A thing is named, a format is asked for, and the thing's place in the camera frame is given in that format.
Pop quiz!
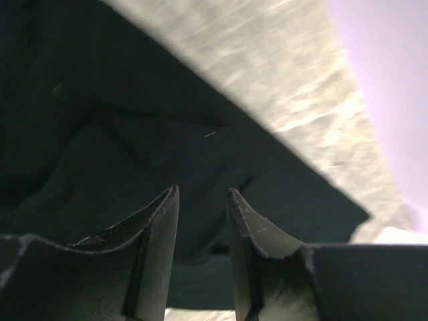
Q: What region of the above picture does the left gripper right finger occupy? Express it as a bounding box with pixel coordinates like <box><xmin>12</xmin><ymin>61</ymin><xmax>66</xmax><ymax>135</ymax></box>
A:
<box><xmin>227</xmin><ymin>190</ymin><xmax>427</xmax><ymax>320</ymax></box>

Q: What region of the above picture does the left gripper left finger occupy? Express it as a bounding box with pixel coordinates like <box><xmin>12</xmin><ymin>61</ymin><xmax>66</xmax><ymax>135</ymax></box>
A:
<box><xmin>1</xmin><ymin>185</ymin><xmax>179</xmax><ymax>320</ymax></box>

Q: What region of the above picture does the black t shirt blue logo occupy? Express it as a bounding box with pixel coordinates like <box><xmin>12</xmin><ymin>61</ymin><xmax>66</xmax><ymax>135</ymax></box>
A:
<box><xmin>1</xmin><ymin>1</ymin><xmax>368</xmax><ymax>310</ymax></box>

